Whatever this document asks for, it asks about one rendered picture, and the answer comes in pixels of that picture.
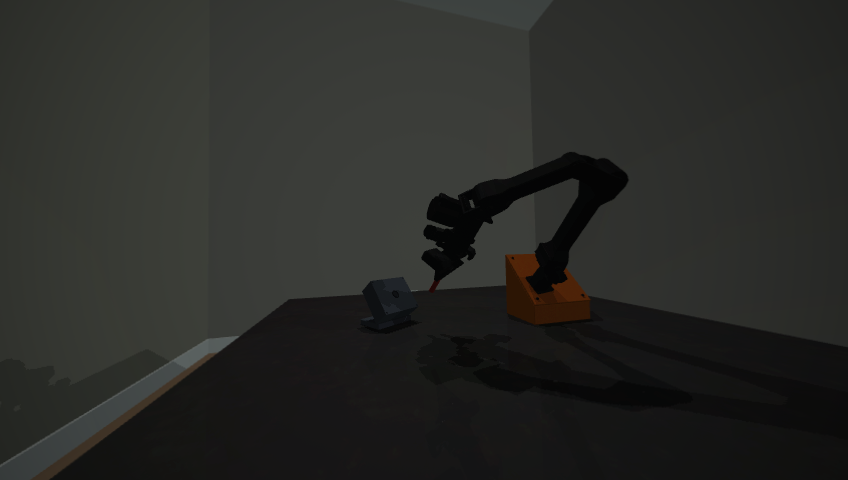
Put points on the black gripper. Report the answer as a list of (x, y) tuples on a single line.
[(456, 247)]

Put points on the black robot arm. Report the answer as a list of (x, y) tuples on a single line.
[(600, 181)]

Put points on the dark grey sloped panel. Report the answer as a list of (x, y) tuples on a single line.
[(390, 301)]

